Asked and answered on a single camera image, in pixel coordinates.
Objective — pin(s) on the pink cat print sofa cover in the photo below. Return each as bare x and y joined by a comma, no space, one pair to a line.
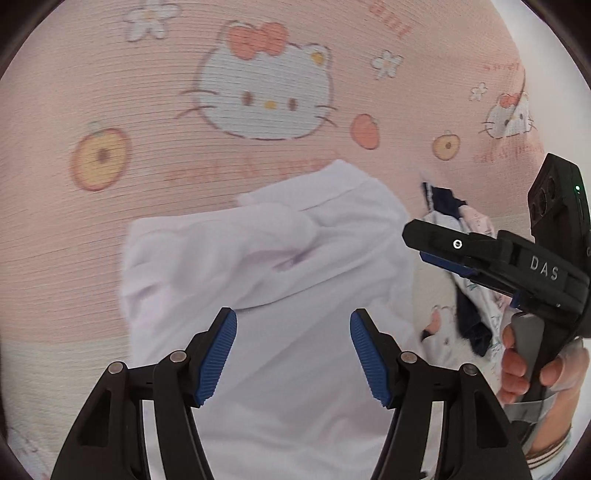
138,207

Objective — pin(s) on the person's right forearm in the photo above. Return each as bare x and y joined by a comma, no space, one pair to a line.
554,429

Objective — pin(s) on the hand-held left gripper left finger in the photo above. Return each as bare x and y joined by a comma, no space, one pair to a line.
217,355

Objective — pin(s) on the white navy-trimmed t-shirt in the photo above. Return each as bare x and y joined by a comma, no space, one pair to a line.
277,286

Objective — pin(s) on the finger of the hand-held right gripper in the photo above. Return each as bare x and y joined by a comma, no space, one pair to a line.
466,274
443,244

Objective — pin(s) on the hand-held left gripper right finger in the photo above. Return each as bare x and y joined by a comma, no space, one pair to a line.
369,355

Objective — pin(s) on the pink printed garment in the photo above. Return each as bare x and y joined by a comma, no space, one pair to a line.
478,221

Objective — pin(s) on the white cartoon print garment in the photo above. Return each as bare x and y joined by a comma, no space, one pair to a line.
485,304

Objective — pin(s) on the person's right hand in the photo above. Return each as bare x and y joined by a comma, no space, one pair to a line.
515,374

